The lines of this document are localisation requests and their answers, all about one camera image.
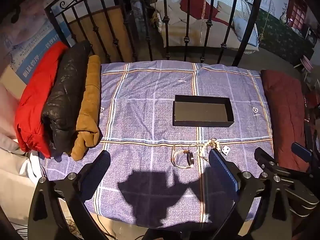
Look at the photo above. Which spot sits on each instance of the red cushion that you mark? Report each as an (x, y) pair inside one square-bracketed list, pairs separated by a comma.
[(197, 7)]

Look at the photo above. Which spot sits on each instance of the light blue pillow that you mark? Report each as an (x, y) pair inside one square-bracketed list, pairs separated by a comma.
[(246, 31)]

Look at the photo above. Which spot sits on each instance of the white wicker swing chair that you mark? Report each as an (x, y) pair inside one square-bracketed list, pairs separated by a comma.
[(243, 7)]

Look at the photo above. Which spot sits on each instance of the brown suede jacket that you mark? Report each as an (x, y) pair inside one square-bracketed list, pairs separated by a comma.
[(90, 105)]

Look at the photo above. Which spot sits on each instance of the green patterned carpet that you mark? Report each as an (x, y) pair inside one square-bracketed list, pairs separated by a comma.
[(282, 40)]

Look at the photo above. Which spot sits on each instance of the white cushion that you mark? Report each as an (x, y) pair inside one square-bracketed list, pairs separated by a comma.
[(172, 12)]

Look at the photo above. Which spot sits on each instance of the dark red pillow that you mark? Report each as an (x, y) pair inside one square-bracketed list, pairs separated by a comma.
[(285, 110)]

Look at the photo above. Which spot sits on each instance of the white vase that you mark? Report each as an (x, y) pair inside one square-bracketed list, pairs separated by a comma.
[(283, 17)]

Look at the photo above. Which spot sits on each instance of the black music note decoration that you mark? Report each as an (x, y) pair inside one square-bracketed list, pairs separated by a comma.
[(17, 7)]

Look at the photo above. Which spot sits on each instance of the black iron bed frame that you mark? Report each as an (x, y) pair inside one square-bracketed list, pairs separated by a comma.
[(186, 40)]

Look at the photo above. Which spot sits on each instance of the red shelf unit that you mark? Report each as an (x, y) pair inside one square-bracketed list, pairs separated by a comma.
[(297, 12)]

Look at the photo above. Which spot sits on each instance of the black rectangular box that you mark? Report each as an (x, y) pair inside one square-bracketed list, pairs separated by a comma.
[(200, 111)]

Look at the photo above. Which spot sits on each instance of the wooden board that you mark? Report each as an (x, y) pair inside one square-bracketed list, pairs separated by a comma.
[(107, 30)]

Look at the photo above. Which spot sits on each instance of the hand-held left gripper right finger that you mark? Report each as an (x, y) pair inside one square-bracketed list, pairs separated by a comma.
[(221, 171)]

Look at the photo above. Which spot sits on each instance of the purple plaid blanket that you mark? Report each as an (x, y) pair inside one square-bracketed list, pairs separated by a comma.
[(140, 105)]

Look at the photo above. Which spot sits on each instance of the white square charm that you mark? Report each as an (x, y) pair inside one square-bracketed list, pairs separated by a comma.
[(226, 150)]

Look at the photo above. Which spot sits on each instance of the blue wall poster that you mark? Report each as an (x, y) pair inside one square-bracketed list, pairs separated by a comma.
[(27, 52)]

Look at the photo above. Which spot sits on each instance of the black puffer jacket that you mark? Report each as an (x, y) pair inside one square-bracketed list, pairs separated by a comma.
[(65, 100)]

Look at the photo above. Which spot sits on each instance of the white cloth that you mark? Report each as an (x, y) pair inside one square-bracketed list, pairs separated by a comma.
[(15, 160)]

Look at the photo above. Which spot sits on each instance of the red puffer jacket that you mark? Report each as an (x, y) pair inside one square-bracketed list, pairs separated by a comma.
[(37, 100)]

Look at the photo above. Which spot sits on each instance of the beige cushion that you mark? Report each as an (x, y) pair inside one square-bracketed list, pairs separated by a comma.
[(228, 8)]

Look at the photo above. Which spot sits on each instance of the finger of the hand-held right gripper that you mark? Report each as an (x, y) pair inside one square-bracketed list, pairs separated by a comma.
[(262, 158), (301, 152)]

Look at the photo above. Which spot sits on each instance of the pink chair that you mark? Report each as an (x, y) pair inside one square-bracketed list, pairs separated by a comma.
[(307, 66)]

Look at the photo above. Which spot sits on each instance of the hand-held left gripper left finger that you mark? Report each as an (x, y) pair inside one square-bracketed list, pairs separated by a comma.
[(101, 165)]

